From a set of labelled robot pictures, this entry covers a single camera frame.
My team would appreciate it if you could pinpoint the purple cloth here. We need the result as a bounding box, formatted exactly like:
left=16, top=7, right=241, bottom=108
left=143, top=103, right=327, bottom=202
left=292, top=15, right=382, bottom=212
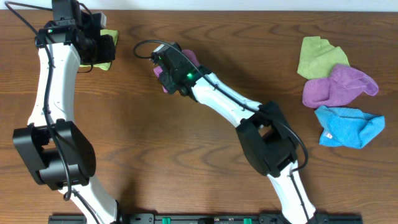
left=154, top=49, right=200, bottom=96
left=302, top=64, right=379, bottom=108

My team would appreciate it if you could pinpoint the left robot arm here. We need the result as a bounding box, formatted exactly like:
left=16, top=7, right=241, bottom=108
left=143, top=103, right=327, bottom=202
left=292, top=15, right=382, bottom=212
left=12, top=1, right=123, bottom=223

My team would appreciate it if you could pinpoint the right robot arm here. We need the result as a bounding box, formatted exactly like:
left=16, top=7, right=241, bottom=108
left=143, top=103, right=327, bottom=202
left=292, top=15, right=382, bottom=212
left=150, top=42, right=315, bottom=223

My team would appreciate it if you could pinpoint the folded green cloth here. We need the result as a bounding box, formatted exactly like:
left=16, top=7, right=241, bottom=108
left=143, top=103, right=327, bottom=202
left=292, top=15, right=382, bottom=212
left=80, top=29, right=119, bottom=71

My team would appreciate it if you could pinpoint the crumpled green cloth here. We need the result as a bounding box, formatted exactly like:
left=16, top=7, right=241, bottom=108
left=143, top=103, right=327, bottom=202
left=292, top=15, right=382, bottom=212
left=297, top=36, right=349, bottom=80

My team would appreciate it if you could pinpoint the crumpled purple cloth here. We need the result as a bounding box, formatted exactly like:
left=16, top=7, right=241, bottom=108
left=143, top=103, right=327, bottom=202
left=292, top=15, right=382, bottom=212
left=302, top=64, right=379, bottom=108

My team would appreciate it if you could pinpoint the crumpled blue cloth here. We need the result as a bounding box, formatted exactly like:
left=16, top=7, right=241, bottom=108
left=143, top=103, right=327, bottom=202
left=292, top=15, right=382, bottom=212
left=315, top=106, right=385, bottom=149

